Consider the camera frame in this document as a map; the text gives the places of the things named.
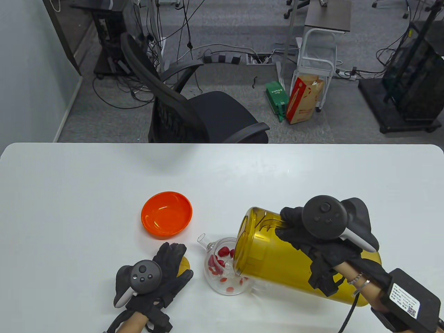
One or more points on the person's right hand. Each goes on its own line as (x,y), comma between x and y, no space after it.
(322,253)

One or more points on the person's left forearm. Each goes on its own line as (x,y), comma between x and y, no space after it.
(133,322)

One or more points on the clear glass teapot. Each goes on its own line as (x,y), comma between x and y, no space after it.
(215,286)

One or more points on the green carton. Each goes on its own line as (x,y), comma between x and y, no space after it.
(277,95)

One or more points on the yellow plastic pitcher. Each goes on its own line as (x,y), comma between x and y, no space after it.
(274,263)

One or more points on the orange plastic bowl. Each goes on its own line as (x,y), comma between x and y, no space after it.
(166,215)

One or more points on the black tracker controller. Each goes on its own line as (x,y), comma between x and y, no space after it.
(322,216)
(145,275)

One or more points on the round bamboo teapot lid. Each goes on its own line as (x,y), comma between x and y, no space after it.
(185,263)

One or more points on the black office chair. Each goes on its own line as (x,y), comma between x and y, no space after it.
(215,111)

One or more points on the white metal cart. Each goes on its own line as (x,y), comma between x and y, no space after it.
(316,61)

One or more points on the dark wood cabinet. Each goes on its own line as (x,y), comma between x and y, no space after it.
(69,34)

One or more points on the floor socket box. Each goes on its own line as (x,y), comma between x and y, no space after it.
(258,59)

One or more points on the person's right forearm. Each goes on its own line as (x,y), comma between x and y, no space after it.
(373,295)

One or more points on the person's left hand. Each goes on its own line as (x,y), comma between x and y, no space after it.
(171,263)

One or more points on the red dates and wolfberries pile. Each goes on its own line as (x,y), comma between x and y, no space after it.
(223,252)

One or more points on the red and brown paper bag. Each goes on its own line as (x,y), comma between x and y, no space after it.
(301,100)

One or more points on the black chair wheel base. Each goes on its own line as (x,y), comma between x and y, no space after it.
(293,10)

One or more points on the silver bangle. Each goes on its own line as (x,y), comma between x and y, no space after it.
(362,283)

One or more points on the black wheeled equipment rack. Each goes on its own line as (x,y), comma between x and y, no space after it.
(416,79)

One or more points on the white power strip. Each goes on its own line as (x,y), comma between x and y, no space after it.
(348,74)
(163,52)

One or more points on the black wrist sensor box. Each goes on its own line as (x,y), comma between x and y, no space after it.
(416,295)

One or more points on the brown top desk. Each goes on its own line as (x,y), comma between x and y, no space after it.
(327,17)

